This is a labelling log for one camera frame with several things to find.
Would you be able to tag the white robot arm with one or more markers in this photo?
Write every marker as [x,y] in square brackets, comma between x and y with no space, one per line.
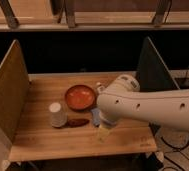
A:
[122,98]

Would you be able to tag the white paper cup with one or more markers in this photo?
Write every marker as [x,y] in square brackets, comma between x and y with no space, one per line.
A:
[58,117]

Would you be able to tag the wooden shelf rail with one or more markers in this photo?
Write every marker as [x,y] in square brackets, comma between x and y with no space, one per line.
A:
[93,15]

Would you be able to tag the dark red pepper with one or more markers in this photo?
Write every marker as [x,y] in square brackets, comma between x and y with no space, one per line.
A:
[77,122]

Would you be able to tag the red round bowl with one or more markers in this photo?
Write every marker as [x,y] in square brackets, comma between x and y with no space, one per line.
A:
[80,97]

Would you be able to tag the small white bottle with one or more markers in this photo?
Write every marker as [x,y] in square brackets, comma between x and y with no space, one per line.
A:
[100,87]

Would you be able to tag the right dark side panel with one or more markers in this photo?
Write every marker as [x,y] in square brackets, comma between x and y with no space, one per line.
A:
[152,72]

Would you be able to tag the left wooden side panel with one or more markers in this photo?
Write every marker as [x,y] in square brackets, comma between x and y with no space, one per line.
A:
[14,86]

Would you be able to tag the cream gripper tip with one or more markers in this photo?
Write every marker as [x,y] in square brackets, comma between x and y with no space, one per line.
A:
[104,130]

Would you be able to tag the blue sponge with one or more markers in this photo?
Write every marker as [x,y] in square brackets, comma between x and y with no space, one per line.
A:
[95,117]

